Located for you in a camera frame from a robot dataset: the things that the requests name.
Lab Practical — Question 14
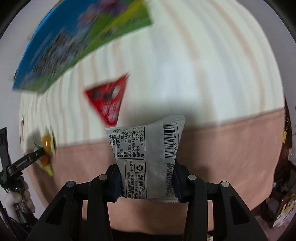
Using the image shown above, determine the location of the person's left hand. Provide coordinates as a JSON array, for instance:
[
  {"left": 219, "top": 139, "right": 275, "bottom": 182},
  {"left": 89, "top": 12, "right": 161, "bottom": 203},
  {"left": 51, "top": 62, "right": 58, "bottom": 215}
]
[{"left": 5, "top": 189, "right": 36, "bottom": 215}]

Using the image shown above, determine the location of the red snack packet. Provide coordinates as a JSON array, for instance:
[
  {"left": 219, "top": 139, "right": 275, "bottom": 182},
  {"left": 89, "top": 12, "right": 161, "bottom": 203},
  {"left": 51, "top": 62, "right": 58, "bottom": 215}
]
[{"left": 83, "top": 73, "right": 130, "bottom": 127}]

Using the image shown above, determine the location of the green colourful candy bag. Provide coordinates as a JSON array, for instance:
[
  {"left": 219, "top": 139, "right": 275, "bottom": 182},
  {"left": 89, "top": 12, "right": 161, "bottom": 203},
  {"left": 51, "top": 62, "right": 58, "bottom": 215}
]
[{"left": 33, "top": 132, "right": 57, "bottom": 177}]

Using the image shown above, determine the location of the dark wooden furniture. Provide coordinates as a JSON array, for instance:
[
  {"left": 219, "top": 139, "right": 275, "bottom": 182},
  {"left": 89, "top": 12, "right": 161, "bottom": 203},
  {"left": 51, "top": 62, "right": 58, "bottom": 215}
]
[{"left": 261, "top": 160, "right": 296, "bottom": 229}]

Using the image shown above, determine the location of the striped pink cat blanket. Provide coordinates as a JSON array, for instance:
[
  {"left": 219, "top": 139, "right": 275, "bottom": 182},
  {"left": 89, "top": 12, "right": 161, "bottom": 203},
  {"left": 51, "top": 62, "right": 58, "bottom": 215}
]
[{"left": 18, "top": 0, "right": 286, "bottom": 232}]

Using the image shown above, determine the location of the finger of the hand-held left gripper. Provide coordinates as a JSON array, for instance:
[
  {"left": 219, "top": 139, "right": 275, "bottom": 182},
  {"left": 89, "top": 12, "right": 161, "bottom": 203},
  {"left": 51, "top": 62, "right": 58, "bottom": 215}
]
[{"left": 29, "top": 148, "right": 46, "bottom": 163}]

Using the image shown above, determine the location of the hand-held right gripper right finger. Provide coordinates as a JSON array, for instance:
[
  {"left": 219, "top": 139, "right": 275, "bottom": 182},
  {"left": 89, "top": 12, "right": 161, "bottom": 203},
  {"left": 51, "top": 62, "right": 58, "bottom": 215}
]
[{"left": 173, "top": 161, "right": 260, "bottom": 241}]

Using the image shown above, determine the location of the printed cardboard box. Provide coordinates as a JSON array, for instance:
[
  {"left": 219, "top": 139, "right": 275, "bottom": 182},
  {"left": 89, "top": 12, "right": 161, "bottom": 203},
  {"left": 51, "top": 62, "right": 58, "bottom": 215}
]
[{"left": 12, "top": 0, "right": 153, "bottom": 94}]

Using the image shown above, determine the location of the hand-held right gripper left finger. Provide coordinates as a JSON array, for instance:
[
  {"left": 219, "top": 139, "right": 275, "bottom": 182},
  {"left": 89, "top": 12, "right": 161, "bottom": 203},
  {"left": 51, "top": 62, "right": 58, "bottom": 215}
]
[{"left": 26, "top": 163, "right": 122, "bottom": 241}]

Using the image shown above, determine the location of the grey barcode snack packet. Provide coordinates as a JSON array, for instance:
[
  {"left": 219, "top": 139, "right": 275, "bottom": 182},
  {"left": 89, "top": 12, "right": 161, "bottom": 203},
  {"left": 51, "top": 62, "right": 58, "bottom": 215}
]
[{"left": 103, "top": 115, "right": 186, "bottom": 203}]

